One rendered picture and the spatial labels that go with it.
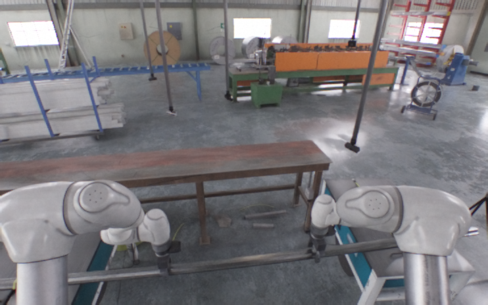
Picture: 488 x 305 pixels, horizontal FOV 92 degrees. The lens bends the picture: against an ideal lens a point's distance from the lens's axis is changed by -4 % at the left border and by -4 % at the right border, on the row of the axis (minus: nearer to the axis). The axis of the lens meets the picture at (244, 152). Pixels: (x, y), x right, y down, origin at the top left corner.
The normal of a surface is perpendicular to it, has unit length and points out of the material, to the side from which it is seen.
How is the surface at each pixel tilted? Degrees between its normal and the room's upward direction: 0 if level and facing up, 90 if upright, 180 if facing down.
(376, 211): 43
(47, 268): 60
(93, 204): 36
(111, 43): 90
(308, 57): 90
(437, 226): 50
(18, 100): 90
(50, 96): 90
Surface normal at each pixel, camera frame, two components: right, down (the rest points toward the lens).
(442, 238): -0.01, -0.20
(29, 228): 0.17, -0.09
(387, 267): 0.00, -0.88
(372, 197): -0.25, -0.21
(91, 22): 0.27, 0.46
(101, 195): 0.27, -0.38
